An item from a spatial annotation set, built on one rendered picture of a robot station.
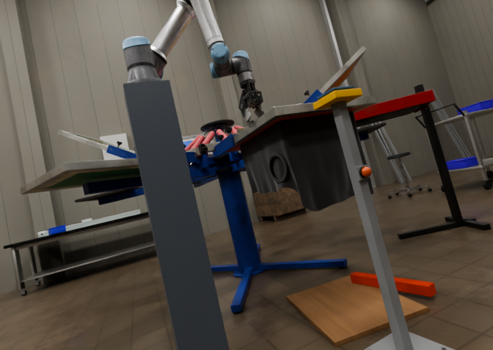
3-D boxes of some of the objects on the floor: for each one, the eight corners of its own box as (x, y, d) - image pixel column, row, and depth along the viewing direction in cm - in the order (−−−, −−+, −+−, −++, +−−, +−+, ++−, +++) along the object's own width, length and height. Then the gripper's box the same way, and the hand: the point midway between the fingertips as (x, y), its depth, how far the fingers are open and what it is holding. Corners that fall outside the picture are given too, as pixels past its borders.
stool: (439, 189, 458) (427, 147, 463) (403, 199, 447) (391, 155, 453) (411, 190, 518) (401, 153, 523) (379, 199, 507) (369, 161, 513)
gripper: (239, 79, 134) (249, 124, 132) (263, 78, 139) (274, 121, 137) (232, 87, 142) (243, 129, 140) (255, 85, 147) (265, 126, 145)
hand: (254, 124), depth 141 cm, fingers open, 5 cm apart
